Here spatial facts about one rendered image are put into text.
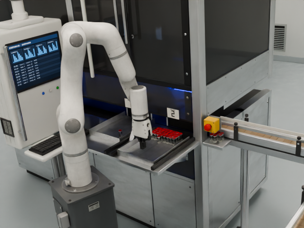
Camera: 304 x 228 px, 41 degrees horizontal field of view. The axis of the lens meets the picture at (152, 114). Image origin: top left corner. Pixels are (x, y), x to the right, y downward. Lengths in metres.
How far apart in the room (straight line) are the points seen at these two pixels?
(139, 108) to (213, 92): 0.57
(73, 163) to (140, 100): 0.44
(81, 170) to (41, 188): 1.83
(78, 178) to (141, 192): 0.94
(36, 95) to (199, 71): 1.09
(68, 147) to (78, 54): 0.46
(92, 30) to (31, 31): 0.84
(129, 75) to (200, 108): 0.55
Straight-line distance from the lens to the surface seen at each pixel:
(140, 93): 1.95
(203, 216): 2.66
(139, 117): 2.00
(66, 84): 1.87
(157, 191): 2.80
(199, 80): 2.23
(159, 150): 2.30
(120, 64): 1.89
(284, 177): 3.76
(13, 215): 3.60
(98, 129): 2.63
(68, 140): 1.99
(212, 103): 2.39
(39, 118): 2.76
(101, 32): 1.85
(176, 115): 2.40
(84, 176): 2.06
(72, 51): 1.78
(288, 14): 6.91
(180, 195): 2.68
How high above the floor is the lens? 1.96
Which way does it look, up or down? 23 degrees down
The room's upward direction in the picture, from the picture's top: 5 degrees counter-clockwise
